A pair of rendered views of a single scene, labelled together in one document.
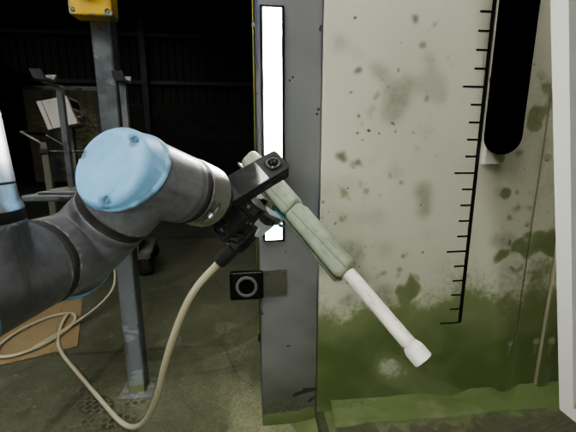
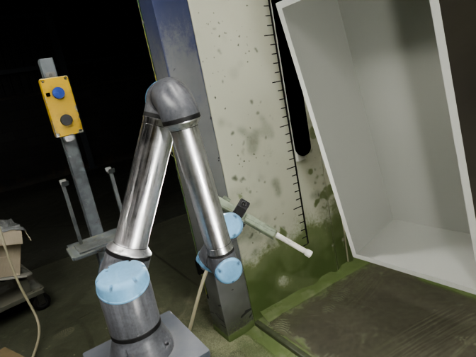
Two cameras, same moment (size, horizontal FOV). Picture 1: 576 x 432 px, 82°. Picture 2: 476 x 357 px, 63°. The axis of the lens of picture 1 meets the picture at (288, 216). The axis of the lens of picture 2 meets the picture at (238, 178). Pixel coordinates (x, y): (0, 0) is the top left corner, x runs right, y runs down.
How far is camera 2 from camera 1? 1.17 m
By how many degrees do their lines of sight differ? 24
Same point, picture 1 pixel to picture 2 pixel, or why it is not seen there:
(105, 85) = (79, 172)
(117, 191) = (237, 231)
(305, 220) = (253, 219)
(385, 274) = not seen: hidden behind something
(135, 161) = (239, 222)
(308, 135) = (217, 173)
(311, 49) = (208, 129)
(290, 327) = not seen: hidden behind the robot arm
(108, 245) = not seen: hidden behind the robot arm
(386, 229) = (263, 207)
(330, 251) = (268, 229)
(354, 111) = (235, 153)
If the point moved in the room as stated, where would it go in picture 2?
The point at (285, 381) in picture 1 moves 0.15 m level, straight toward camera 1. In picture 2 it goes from (234, 310) to (247, 323)
